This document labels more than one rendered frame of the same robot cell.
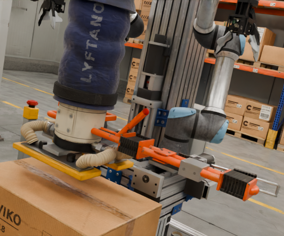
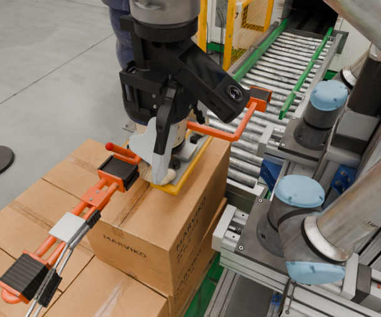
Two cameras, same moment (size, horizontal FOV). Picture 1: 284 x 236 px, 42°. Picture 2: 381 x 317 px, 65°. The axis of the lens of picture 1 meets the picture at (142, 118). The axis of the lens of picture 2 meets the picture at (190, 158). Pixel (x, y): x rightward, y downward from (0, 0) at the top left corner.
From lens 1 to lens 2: 1.49 m
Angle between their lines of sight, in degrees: 79
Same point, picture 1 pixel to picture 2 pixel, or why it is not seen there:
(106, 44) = (120, 52)
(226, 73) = (376, 184)
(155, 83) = (347, 123)
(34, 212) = not seen: hidden behind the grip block
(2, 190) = not seen: hidden behind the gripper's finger
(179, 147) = (268, 230)
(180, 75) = not seen: outside the picture
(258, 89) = not seen: outside the picture
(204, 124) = (285, 232)
